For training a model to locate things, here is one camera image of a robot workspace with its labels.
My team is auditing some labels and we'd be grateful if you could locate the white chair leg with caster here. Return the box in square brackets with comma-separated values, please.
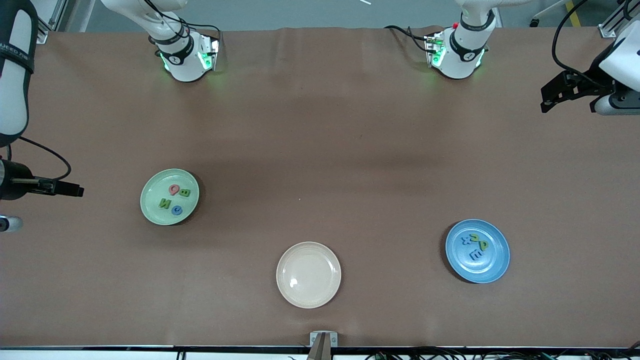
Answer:
[530, 0, 569, 28]

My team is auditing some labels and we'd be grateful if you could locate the green plate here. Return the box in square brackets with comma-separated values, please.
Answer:
[139, 168, 200, 226]

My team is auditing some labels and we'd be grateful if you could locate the brown table cover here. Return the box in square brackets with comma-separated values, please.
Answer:
[0, 26, 640, 348]

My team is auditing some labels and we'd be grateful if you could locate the blue plate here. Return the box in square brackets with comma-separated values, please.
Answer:
[445, 219, 511, 284]

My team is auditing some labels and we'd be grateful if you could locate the beige plate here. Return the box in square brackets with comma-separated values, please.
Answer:
[276, 241, 342, 309]

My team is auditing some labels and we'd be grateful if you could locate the aluminium frame rail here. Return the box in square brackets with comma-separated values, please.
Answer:
[599, 12, 628, 40]
[36, 0, 69, 45]

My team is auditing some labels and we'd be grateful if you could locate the white table edge rail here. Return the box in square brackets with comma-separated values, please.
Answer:
[0, 347, 640, 360]

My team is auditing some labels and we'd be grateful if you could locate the black arm base cable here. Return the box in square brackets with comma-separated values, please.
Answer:
[149, 0, 223, 56]
[384, 24, 436, 54]

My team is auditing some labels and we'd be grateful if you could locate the black cable bundle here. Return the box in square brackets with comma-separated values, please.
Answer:
[365, 345, 640, 360]

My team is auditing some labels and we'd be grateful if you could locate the tan camera pole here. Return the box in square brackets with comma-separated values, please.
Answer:
[306, 333, 333, 360]

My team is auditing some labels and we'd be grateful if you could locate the grey metal mount bracket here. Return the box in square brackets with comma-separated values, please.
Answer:
[309, 331, 339, 348]

